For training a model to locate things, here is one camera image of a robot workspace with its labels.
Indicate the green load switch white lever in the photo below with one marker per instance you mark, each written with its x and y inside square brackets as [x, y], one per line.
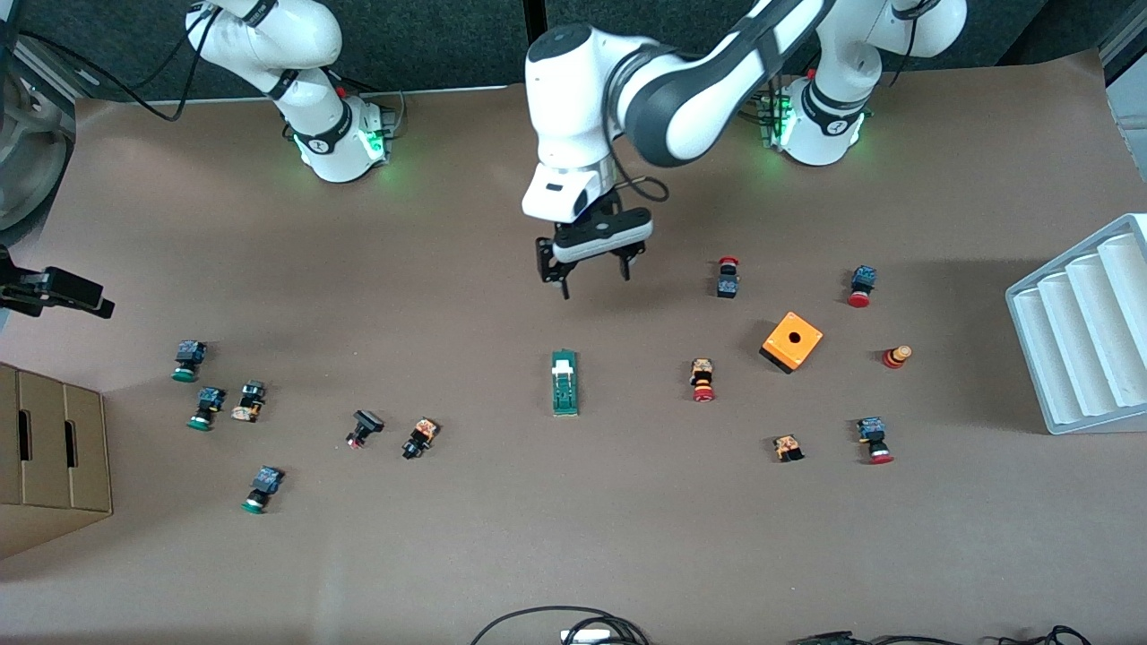
[565, 394]

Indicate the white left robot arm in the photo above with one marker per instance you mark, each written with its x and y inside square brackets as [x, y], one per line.
[573, 107]

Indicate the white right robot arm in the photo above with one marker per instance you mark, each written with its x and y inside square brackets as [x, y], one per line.
[314, 134]

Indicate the red button black block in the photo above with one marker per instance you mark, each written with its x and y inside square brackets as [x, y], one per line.
[728, 282]

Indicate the green push button blue block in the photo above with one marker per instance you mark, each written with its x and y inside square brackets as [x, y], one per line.
[263, 488]
[207, 408]
[188, 358]

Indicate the grey round machine base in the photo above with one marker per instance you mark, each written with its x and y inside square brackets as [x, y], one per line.
[27, 152]

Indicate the red yellow emergency stop button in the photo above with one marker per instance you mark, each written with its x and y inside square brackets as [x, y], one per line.
[702, 380]

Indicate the brown cardboard box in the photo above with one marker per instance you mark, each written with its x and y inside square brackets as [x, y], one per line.
[54, 457]

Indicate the red push button blue block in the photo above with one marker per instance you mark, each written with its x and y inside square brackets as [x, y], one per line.
[875, 440]
[862, 285]

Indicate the black square push button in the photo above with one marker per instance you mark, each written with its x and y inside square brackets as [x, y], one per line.
[365, 426]

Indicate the orange black contact block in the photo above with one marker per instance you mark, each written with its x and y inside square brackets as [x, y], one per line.
[788, 448]

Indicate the red yellow small knob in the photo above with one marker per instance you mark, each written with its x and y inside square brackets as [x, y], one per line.
[896, 356]

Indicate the white plug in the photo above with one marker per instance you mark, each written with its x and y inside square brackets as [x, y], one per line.
[584, 636]

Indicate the white ridged plastic tray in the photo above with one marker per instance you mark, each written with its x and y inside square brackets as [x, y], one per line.
[1075, 340]

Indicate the orange button enclosure box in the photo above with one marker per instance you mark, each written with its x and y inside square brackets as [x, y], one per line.
[792, 341]

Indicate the black cream selector switch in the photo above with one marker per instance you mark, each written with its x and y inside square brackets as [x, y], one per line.
[249, 400]

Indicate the black switch orange block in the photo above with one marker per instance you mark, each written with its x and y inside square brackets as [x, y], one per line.
[419, 438]

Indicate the aluminium frame bar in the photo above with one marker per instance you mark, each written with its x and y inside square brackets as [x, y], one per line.
[45, 70]
[1127, 54]

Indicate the black divider post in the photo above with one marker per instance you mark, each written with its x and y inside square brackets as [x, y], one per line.
[536, 13]

